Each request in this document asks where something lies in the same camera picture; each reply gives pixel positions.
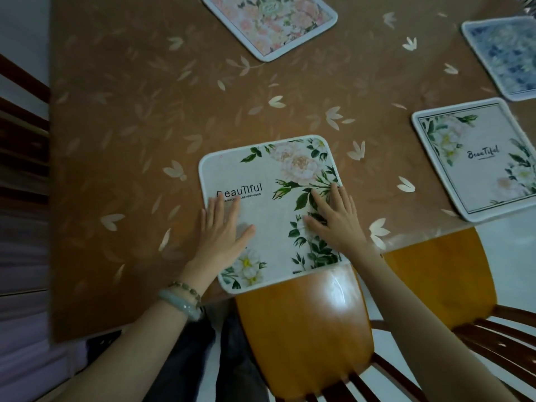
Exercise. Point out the person's left hand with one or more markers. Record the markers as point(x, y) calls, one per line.
point(222, 247)

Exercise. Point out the person's right hand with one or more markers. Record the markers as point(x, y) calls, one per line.
point(341, 226)

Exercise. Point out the cream borderless floral placemat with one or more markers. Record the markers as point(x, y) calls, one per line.
point(272, 230)

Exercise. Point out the cream line-bordered floral placemat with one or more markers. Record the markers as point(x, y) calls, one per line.
point(477, 180)

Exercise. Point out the pink floral placemat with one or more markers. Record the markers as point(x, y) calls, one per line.
point(272, 25)

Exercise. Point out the blue floral placemat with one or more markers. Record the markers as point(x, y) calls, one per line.
point(506, 58)

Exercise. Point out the person's left forearm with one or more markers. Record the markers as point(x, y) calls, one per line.
point(134, 351)

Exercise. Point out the person's right forearm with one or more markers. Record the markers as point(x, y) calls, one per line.
point(418, 330)

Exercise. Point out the person's dark trousers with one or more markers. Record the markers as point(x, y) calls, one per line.
point(188, 372)

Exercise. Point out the pale green jade bangle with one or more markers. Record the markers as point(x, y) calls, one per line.
point(180, 306)

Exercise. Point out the orange wooden chair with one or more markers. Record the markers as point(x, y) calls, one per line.
point(21, 138)
point(301, 330)
point(439, 280)

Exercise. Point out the wooden table with floral cover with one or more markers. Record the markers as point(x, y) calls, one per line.
point(125, 142)

